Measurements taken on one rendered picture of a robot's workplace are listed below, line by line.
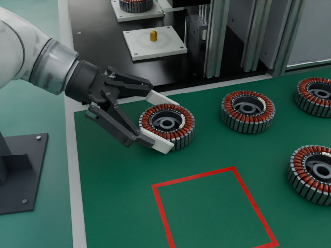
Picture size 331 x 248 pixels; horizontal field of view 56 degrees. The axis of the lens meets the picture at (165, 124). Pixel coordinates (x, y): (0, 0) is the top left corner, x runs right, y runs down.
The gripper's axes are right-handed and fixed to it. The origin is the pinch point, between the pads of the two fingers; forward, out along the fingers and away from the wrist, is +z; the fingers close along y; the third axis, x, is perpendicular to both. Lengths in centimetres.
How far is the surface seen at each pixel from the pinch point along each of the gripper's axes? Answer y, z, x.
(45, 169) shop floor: -43, -17, -99
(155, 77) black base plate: -16.6, -3.6, -2.6
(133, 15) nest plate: -49, -15, -8
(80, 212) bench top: 20.3, -8.8, -8.1
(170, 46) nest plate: -30.3, -2.5, -0.5
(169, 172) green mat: 10.4, 2.9, -1.1
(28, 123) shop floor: -74, -37, -111
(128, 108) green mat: -6.7, -6.9, -6.8
